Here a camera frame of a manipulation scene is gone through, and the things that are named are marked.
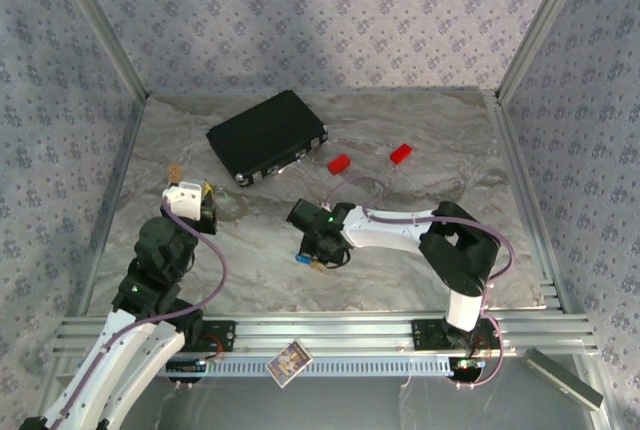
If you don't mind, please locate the red toy brick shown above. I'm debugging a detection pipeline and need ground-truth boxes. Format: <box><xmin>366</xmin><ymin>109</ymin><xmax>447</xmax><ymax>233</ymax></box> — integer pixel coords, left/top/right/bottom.
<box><xmin>327</xmin><ymin>153</ymin><xmax>352</xmax><ymax>176</ymax></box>
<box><xmin>389</xmin><ymin>142</ymin><xmax>415</xmax><ymax>166</ymax></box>

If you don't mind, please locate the black hard case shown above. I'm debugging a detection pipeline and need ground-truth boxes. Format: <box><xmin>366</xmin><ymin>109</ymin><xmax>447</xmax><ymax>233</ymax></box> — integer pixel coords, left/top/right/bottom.
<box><xmin>206</xmin><ymin>90</ymin><xmax>330</xmax><ymax>188</ymax></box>

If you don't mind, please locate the small black electronics board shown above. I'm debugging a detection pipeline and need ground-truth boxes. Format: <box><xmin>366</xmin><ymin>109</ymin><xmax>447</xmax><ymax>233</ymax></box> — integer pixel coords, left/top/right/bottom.
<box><xmin>166</xmin><ymin>357</ymin><xmax>208</xmax><ymax>374</ymax></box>

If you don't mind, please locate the playing card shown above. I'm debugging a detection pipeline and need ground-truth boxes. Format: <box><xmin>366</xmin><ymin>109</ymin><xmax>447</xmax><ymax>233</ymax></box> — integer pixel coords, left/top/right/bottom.
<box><xmin>265</xmin><ymin>341</ymin><xmax>315</xmax><ymax>390</ymax></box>

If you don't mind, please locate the loose grey metal bar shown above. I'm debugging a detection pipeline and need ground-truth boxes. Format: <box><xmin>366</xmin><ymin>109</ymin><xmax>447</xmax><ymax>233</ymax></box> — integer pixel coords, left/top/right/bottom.
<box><xmin>519</xmin><ymin>348</ymin><xmax>605</xmax><ymax>409</ymax></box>

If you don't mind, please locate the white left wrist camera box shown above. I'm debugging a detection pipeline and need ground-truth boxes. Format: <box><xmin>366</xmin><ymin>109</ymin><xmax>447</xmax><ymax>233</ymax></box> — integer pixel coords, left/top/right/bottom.
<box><xmin>162</xmin><ymin>179</ymin><xmax>206</xmax><ymax>219</ymax></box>

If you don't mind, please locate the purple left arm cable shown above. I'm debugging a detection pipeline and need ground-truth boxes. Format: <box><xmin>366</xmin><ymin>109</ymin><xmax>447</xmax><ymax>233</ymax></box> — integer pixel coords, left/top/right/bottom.
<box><xmin>49</xmin><ymin>202</ymin><xmax>229</xmax><ymax>430</ymax></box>

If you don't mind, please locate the aluminium table edge rail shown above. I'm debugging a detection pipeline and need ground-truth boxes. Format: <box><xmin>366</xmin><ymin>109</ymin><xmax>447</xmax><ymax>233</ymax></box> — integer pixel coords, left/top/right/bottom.
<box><xmin>74</xmin><ymin>97</ymin><xmax>151</xmax><ymax>316</ymax></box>
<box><xmin>484</xmin><ymin>94</ymin><xmax>564</xmax><ymax>304</ymax></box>

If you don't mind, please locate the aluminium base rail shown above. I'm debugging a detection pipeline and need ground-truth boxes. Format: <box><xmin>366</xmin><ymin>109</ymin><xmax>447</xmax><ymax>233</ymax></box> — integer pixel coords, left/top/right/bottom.
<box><xmin>53</xmin><ymin>314</ymin><xmax>600</xmax><ymax>357</ymax></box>

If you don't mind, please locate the slotted grey cable tray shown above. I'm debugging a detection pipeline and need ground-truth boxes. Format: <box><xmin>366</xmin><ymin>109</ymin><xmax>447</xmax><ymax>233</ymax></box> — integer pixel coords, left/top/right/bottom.
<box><xmin>154</xmin><ymin>355</ymin><xmax>454</xmax><ymax>379</ymax></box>

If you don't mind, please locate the aluminium frame post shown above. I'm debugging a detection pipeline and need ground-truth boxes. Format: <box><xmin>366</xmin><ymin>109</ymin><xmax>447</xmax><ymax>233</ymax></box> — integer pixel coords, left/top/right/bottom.
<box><xmin>48</xmin><ymin>0</ymin><xmax>152</xmax><ymax>100</ymax></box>
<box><xmin>494</xmin><ymin>0</ymin><xmax>596</xmax><ymax>105</ymax></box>

